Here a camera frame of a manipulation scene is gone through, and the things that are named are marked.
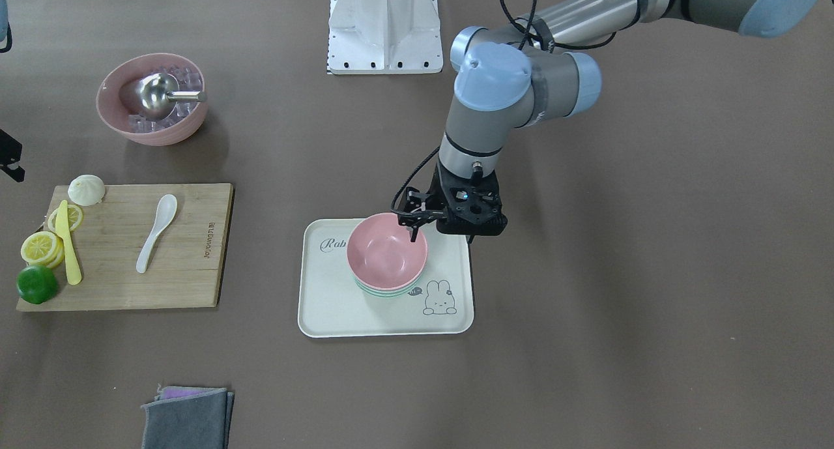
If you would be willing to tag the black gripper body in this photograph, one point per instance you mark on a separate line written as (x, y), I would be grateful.
(420, 209)

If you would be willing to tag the small pink bowl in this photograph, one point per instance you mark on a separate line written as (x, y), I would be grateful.
(380, 254)

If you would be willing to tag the white ceramic spoon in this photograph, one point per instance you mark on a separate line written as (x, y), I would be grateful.
(166, 211)

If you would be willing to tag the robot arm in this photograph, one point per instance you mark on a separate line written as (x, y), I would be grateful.
(535, 68)

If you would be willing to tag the green bowl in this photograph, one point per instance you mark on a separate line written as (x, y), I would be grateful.
(391, 292)

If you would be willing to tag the large pink ice bowl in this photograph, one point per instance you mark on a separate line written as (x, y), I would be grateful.
(117, 118)

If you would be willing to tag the cream rabbit tray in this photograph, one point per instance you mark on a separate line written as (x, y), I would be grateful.
(333, 304)

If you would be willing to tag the bamboo cutting board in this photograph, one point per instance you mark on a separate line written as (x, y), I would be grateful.
(185, 267)

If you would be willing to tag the grey folded cloth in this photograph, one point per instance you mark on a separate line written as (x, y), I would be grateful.
(198, 421)

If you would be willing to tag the metal ice scoop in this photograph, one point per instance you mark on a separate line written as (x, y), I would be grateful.
(159, 93)

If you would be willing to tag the purple cloth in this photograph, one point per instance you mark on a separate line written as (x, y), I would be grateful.
(170, 392)

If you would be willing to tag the lemon slice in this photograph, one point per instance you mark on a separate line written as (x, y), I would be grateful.
(74, 215)
(43, 248)

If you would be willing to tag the yellow plastic knife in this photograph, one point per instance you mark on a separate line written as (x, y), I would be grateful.
(72, 267)

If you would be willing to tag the green lime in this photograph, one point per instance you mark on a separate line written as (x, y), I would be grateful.
(37, 284)

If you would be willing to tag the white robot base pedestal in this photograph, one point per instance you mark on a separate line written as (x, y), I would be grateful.
(374, 37)

